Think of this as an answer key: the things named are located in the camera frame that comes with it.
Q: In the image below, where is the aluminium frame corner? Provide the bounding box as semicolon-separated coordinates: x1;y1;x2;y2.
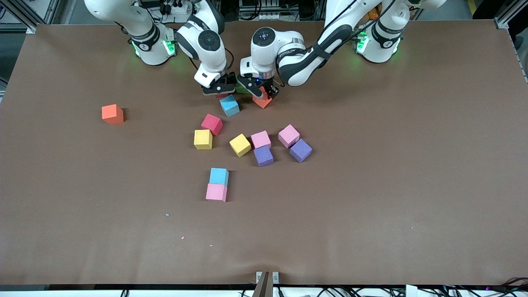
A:
494;0;528;29

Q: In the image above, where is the dark camera mount post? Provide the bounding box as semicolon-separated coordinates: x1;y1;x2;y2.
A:
252;271;274;297

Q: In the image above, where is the white power strip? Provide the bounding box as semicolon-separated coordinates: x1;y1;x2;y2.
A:
159;0;196;17

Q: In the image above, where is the aluminium frame rail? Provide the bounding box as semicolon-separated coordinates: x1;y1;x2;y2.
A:
0;0;38;34

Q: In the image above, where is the purple foam cube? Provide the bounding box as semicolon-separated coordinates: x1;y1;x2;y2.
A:
253;146;274;167
289;138;313;163

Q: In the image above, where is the aluminium frame post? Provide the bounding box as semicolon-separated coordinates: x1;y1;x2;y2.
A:
41;0;75;25

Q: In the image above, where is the silver table edge rail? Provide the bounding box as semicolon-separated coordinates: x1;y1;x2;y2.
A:
508;28;528;83

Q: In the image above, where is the pink foam cube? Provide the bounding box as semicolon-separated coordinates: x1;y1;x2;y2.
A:
278;124;301;149
250;130;272;150
205;183;228;203

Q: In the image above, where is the orange foam cube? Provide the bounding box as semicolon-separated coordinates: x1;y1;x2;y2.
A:
252;86;273;109
101;104;124;125

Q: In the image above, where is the yellow foam cube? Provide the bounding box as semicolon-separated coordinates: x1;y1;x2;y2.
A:
229;133;252;158
193;129;213;150

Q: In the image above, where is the brown table cover sheet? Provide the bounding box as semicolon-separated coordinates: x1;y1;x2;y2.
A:
0;21;528;286

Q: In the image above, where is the cyan foam cube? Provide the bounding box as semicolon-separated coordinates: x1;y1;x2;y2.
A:
209;167;230;187

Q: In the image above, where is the small metal bracket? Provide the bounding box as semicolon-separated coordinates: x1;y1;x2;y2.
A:
256;271;280;285

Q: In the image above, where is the grey equipment rack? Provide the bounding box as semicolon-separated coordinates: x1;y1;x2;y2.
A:
238;0;297;21

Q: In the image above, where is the blue foam cube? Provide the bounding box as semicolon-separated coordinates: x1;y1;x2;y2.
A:
219;94;240;118

